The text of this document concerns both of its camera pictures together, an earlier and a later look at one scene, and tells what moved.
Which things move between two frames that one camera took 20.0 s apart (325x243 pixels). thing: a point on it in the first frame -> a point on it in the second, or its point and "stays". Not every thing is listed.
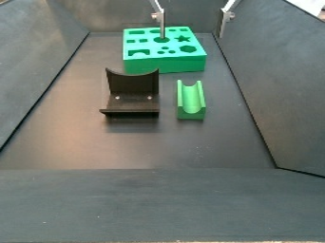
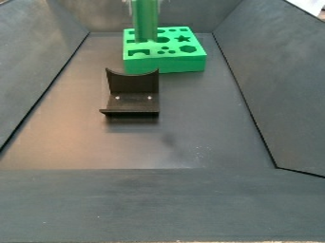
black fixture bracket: x=134 y=94 stays
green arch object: x=190 y=101 -> x=145 y=10
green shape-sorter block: x=175 y=53 stays
